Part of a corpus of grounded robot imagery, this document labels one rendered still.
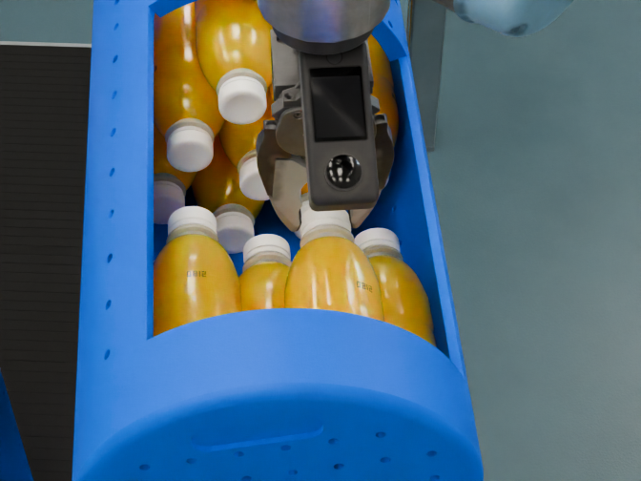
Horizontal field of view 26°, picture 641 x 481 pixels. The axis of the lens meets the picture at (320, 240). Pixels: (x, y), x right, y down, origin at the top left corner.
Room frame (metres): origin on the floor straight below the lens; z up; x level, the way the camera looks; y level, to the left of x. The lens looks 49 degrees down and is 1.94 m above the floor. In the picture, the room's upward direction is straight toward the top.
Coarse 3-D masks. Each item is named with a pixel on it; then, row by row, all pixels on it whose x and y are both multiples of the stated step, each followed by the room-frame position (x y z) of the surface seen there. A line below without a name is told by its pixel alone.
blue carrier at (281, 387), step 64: (128, 0) 0.91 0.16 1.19; (192, 0) 0.89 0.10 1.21; (128, 64) 0.83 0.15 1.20; (128, 128) 0.76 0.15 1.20; (128, 192) 0.69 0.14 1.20; (192, 192) 0.90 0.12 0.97; (384, 192) 0.85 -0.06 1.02; (128, 256) 0.63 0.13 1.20; (128, 320) 0.57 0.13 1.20; (256, 320) 0.54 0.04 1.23; (320, 320) 0.55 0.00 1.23; (448, 320) 0.62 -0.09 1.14; (128, 384) 0.52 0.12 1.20; (192, 384) 0.50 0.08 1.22; (256, 384) 0.49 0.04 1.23; (320, 384) 0.50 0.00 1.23; (384, 384) 0.51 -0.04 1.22; (448, 384) 0.54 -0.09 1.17; (128, 448) 0.48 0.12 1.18; (192, 448) 0.48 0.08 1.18; (256, 448) 0.49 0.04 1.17; (320, 448) 0.49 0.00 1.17; (384, 448) 0.49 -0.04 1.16; (448, 448) 0.50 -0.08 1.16
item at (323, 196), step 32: (320, 64) 0.70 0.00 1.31; (352, 64) 0.70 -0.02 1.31; (320, 96) 0.68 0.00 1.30; (352, 96) 0.68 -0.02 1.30; (320, 128) 0.66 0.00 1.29; (352, 128) 0.66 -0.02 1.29; (320, 160) 0.64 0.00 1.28; (352, 160) 0.64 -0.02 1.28; (320, 192) 0.62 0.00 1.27; (352, 192) 0.63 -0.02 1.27
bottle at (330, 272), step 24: (312, 240) 0.68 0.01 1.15; (336, 240) 0.67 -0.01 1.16; (312, 264) 0.65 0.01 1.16; (336, 264) 0.65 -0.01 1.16; (360, 264) 0.65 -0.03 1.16; (288, 288) 0.64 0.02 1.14; (312, 288) 0.63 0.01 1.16; (336, 288) 0.63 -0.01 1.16; (360, 288) 0.63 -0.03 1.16; (360, 312) 0.61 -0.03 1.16
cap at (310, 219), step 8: (304, 216) 0.71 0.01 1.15; (312, 216) 0.71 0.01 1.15; (320, 216) 0.71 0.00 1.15; (328, 216) 0.71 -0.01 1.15; (336, 216) 0.71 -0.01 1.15; (344, 216) 0.71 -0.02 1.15; (304, 224) 0.70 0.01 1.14; (312, 224) 0.70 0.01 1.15; (320, 224) 0.70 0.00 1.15; (336, 224) 0.70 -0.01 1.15; (344, 224) 0.70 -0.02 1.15; (304, 232) 0.70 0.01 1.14
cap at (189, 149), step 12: (180, 132) 0.82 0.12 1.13; (192, 132) 0.82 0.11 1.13; (204, 132) 0.83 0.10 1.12; (168, 144) 0.82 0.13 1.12; (180, 144) 0.81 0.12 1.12; (192, 144) 0.81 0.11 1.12; (204, 144) 0.81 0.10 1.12; (168, 156) 0.81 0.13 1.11; (180, 156) 0.81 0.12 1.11; (192, 156) 0.81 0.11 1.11; (204, 156) 0.81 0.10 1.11; (180, 168) 0.81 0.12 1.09; (192, 168) 0.81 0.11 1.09
